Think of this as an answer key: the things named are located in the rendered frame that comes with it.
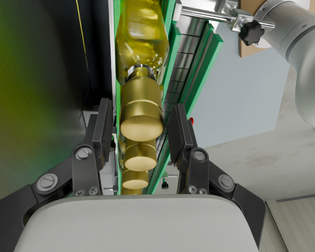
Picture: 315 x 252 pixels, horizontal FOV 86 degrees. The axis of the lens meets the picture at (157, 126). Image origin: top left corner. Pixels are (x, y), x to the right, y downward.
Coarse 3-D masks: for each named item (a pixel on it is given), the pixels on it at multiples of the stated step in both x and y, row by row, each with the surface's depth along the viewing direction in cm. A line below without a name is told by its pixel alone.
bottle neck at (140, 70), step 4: (136, 64) 16; (140, 64) 16; (144, 64) 16; (132, 68) 16; (136, 68) 16; (140, 68) 16; (144, 68) 16; (148, 68) 16; (128, 72) 16; (132, 72) 16; (136, 72) 15; (140, 72) 15; (144, 72) 15; (148, 72) 16; (152, 72) 16; (128, 76) 16; (132, 76) 15; (136, 76) 15; (148, 76) 15; (152, 76) 16
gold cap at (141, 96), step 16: (128, 80) 14; (144, 80) 14; (128, 96) 13; (144, 96) 13; (160, 96) 15; (128, 112) 12; (144, 112) 12; (160, 112) 13; (128, 128) 13; (144, 128) 13; (160, 128) 13
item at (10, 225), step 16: (16, 192) 8; (32, 192) 8; (64, 192) 10; (0, 208) 8; (16, 208) 8; (32, 208) 8; (0, 224) 7; (16, 224) 8; (0, 240) 7; (16, 240) 7
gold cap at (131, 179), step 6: (126, 168) 22; (126, 174) 21; (132, 174) 21; (138, 174) 21; (144, 174) 21; (126, 180) 21; (132, 180) 20; (138, 180) 21; (144, 180) 21; (126, 186) 22; (132, 186) 22; (138, 186) 22; (144, 186) 22
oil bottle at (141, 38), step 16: (128, 0) 23; (144, 0) 24; (128, 16) 19; (144, 16) 20; (160, 16) 21; (128, 32) 17; (144, 32) 17; (160, 32) 18; (128, 48) 16; (144, 48) 16; (160, 48) 16; (128, 64) 16; (160, 64) 17; (160, 80) 18
